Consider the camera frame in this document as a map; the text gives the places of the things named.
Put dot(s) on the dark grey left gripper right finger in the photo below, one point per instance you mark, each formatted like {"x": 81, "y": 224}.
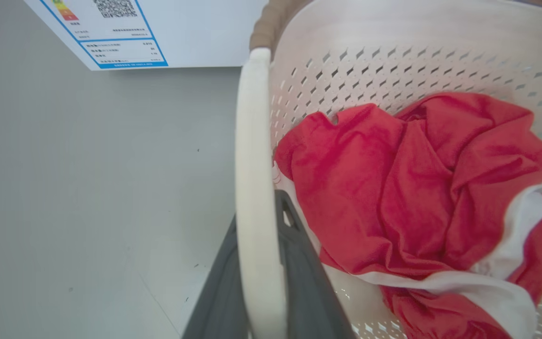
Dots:
{"x": 308, "y": 292}

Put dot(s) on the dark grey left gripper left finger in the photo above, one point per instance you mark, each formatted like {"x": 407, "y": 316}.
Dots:
{"x": 217, "y": 301}

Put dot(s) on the white perforated laundry basket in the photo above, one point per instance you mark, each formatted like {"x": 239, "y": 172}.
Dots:
{"x": 257, "y": 188}

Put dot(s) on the red and white garment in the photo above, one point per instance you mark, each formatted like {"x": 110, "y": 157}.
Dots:
{"x": 421, "y": 202}

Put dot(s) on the white washing machine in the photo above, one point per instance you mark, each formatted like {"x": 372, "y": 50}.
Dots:
{"x": 195, "y": 28}

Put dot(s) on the blue energy label sticker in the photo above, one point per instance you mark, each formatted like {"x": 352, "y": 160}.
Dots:
{"x": 111, "y": 33}

